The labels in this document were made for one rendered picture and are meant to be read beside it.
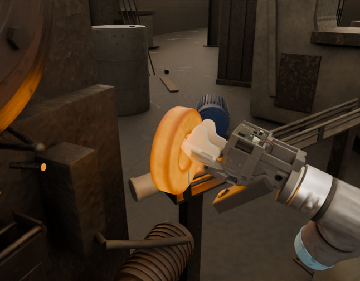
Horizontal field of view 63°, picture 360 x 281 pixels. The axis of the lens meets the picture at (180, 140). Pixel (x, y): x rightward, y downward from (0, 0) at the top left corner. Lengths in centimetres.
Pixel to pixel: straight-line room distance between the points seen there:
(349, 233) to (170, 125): 30
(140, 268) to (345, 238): 42
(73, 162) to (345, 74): 245
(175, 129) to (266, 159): 15
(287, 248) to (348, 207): 113
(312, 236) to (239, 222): 115
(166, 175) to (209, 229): 116
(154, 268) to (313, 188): 41
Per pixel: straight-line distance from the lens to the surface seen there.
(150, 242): 72
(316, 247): 56
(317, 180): 47
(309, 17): 281
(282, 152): 48
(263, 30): 296
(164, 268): 74
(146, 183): 70
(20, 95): 50
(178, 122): 47
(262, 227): 168
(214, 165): 47
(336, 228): 49
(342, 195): 48
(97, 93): 76
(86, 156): 61
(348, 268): 98
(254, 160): 45
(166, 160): 46
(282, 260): 153
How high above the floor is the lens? 106
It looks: 25 degrees down
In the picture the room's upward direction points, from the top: straight up
